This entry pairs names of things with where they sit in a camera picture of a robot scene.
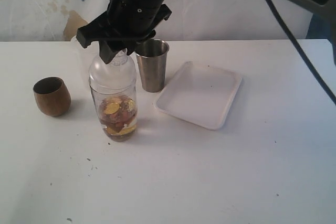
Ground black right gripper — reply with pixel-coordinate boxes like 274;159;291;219
76;0;172;64

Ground translucent plastic container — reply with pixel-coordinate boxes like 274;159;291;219
70;36;99;91

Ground clear dome shaker lid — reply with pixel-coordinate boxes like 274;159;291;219
89;50;137;94

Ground stainless steel cup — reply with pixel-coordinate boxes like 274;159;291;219
135;39;170;93

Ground clear plastic shaker cup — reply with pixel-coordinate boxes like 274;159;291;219
91;82;138;142

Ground wooden blocks and coins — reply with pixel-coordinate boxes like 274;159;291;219
97;95;138;142

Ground brown wooden cup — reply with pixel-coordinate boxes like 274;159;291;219
33;77;71;117

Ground brown cardboard piece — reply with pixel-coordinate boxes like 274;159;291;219
63;10;88;41

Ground white rectangular tray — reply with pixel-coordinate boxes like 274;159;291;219
154;61;243;130

